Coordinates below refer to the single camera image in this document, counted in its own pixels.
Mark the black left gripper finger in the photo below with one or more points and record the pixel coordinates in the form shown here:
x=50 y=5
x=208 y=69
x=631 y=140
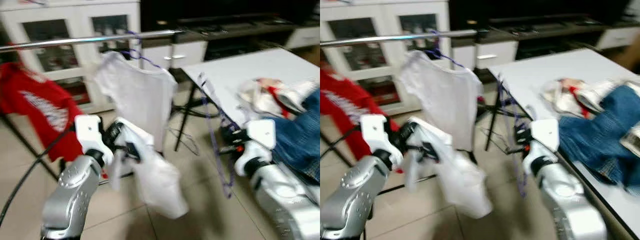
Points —
x=430 y=152
x=133 y=151

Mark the white t-shirt black print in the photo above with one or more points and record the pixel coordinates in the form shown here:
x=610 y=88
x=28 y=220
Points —
x=465 y=190
x=160 y=185

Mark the white striped knit garment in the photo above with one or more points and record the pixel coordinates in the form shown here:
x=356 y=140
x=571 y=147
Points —
x=300 y=95
x=605 y=92

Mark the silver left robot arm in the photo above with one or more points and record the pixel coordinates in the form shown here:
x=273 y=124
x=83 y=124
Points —
x=75 y=200
x=350 y=200

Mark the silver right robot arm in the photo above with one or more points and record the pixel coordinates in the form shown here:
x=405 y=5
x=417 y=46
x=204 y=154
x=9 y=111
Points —
x=285 y=200
x=570 y=200

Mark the white crumpled garment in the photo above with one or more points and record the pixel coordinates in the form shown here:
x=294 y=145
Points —
x=560 y=102
x=257 y=102

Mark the plain white t-shirt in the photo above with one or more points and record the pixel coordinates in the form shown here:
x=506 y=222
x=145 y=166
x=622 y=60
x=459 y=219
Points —
x=135 y=95
x=445 y=100

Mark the blue denim jeans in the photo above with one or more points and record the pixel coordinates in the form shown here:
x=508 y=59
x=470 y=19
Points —
x=300 y=140
x=600 y=135

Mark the white table black legs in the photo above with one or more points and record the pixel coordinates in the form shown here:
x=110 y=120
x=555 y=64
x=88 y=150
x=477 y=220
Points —
x=550 y=67
x=250 y=65

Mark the white drawer unit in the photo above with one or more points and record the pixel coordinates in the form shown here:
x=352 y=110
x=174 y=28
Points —
x=617 y=37
x=500 y=52
x=305 y=37
x=190 y=52

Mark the red t-shirt white print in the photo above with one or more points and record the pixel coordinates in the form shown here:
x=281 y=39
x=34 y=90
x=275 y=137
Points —
x=15 y=90
x=327 y=85

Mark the chrome and black clothes rack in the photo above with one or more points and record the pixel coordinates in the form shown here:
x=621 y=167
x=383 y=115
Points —
x=390 y=38
x=75 y=41

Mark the black tv stand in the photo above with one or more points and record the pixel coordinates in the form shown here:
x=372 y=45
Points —
x=550 y=27
x=240 y=27

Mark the white glass-door cabinet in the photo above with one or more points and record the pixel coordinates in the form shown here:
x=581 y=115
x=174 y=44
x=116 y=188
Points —
x=390 y=12
x=80 y=12

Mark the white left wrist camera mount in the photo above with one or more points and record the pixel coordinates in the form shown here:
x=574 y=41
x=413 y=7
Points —
x=90 y=135
x=375 y=135

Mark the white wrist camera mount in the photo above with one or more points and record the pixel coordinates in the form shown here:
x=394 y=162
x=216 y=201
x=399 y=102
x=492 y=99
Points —
x=546 y=134
x=262 y=132
x=375 y=135
x=90 y=135

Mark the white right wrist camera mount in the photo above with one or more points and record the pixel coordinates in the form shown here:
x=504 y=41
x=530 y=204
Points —
x=546 y=134
x=262 y=132

